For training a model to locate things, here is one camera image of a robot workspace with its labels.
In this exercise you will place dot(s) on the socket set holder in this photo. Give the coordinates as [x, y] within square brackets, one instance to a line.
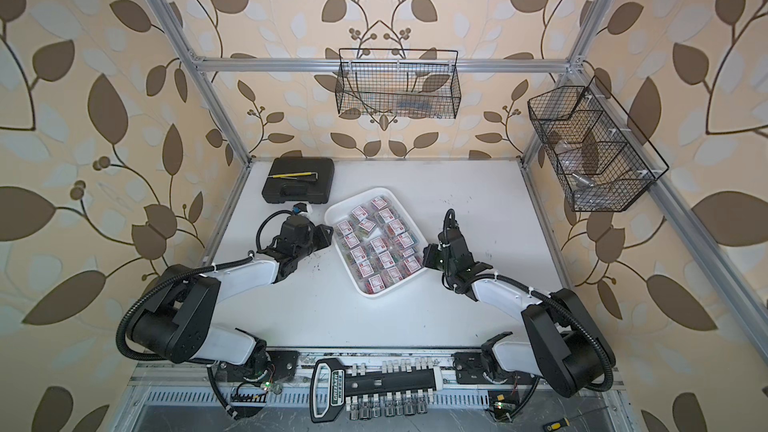
[393, 390]

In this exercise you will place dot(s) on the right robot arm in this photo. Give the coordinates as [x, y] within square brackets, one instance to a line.
[562, 345]

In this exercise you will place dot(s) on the white plastic tray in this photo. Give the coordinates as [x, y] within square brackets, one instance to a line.
[379, 243]

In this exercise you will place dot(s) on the right wire basket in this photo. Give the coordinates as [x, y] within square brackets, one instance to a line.
[602, 158]

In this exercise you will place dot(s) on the black tool case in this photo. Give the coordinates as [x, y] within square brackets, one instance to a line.
[282, 191]

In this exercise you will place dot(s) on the yellow handled screwdriver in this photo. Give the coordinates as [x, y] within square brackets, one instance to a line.
[564, 422]

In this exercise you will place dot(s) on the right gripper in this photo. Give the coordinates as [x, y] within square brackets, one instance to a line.
[429, 261]

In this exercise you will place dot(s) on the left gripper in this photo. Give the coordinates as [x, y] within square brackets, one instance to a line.
[320, 232]

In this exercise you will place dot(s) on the yellow handled hex key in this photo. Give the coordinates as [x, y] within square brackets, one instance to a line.
[310, 177]

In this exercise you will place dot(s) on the wire basket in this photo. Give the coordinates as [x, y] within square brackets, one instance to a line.
[421, 83]
[602, 158]

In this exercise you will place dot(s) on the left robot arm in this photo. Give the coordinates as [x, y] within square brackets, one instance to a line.
[173, 320]

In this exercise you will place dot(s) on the back wire basket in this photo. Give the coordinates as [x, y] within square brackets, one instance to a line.
[421, 83]

